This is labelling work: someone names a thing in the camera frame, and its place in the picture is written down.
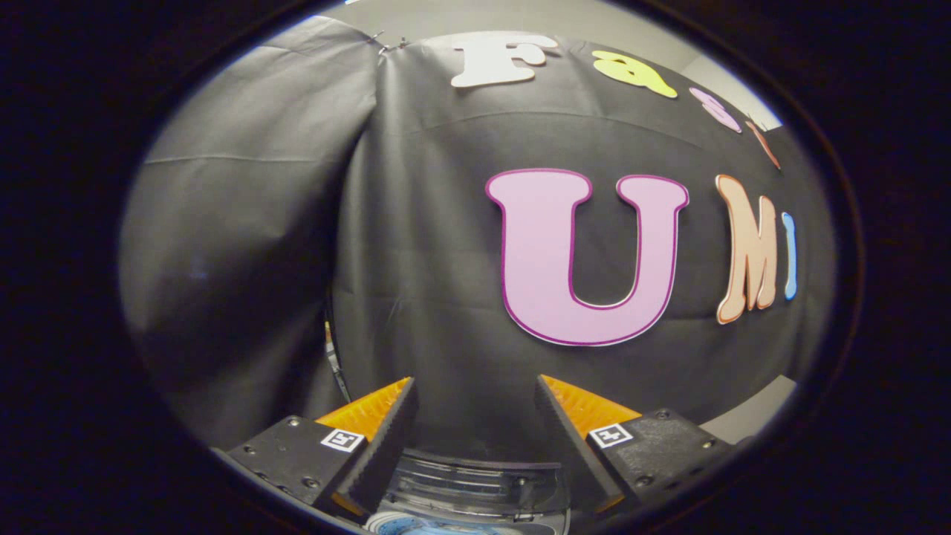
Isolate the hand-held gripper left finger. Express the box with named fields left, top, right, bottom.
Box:
left=210, top=377, right=418, bottom=521

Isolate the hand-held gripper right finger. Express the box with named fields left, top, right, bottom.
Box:
left=535, top=375, right=736, bottom=521

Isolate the thin backdrop stand pole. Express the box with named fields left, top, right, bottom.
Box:
left=323, top=320, right=351, bottom=403

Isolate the grey cabinet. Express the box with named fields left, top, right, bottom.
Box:
left=701, top=375, right=799, bottom=445

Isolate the black backdrop cloth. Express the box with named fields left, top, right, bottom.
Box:
left=119, top=15, right=837, bottom=455

